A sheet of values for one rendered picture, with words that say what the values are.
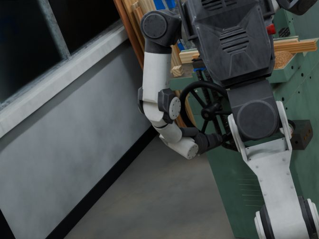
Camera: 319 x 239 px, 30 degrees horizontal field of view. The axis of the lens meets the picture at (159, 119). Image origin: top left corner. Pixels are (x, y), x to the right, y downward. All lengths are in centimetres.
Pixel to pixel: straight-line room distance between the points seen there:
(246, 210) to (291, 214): 101
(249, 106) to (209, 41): 23
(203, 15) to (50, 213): 210
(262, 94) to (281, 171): 29
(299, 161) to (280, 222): 79
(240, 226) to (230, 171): 33
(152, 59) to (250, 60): 35
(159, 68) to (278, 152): 47
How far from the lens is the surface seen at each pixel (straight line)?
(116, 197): 384
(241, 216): 297
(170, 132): 209
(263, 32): 177
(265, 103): 171
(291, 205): 194
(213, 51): 178
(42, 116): 356
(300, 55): 259
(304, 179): 275
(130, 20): 410
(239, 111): 172
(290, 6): 190
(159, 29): 189
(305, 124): 257
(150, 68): 195
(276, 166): 193
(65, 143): 370
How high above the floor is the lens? 177
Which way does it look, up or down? 22 degrees down
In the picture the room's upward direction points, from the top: 20 degrees counter-clockwise
